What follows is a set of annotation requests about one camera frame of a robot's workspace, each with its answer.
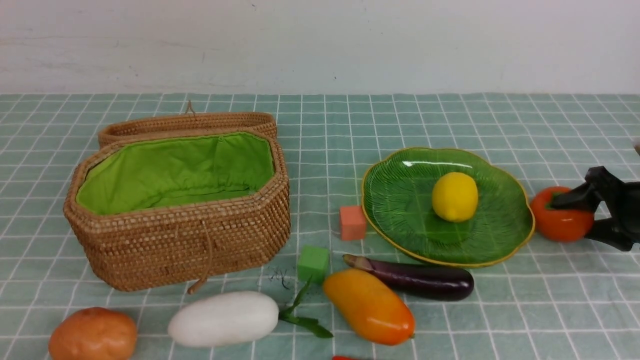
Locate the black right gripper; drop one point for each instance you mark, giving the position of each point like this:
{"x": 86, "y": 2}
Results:
{"x": 622, "y": 199}

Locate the orange persimmon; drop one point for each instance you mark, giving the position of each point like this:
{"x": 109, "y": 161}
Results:
{"x": 559, "y": 225}

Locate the yellow lemon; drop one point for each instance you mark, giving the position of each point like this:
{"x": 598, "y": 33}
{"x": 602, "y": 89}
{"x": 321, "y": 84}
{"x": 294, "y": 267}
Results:
{"x": 455, "y": 197}

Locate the red chili pepper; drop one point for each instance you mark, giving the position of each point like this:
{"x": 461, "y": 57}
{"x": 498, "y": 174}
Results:
{"x": 338, "y": 357}

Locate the white radish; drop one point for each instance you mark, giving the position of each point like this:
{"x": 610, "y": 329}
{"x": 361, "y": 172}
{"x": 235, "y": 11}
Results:
{"x": 224, "y": 319}

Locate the brown potato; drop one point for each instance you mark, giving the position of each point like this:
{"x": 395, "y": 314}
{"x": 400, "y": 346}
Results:
{"x": 94, "y": 333}

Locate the purple eggplant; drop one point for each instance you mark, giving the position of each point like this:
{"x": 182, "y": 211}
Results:
{"x": 438, "y": 283}

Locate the green leaf-shaped glass plate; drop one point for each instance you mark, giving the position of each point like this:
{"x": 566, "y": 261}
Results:
{"x": 397, "y": 202}

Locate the orange foam cube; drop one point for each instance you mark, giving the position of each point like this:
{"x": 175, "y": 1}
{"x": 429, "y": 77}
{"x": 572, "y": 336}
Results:
{"x": 353, "y": 224}

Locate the orange yellow mango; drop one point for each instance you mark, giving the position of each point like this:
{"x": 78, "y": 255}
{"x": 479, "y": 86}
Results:
{"x": 373, "y": 311}

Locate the green foam cube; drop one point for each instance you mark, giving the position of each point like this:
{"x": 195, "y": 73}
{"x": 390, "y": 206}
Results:
{"x": 313, "y": 264}

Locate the woven rattan basket lid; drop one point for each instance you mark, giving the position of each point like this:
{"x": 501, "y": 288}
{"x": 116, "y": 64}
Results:
{"x": 262, "y": 122}

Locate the green checkered tablecloth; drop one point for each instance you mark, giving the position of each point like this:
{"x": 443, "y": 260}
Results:
{"x": 576, "y": 301}

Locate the woven rattan basket green lining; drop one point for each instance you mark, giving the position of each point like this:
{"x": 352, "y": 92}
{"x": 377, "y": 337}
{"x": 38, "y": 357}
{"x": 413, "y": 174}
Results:
{"x": 163, "y": 209}

